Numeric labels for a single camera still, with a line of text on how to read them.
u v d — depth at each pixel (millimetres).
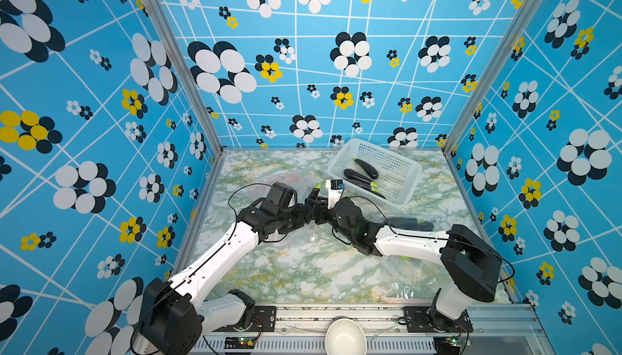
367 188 1016
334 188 706
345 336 697
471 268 443
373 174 1068
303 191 836
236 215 546
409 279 824
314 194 821
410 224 937
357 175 1056
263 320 733
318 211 707
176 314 378
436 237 493
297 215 697
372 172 1077
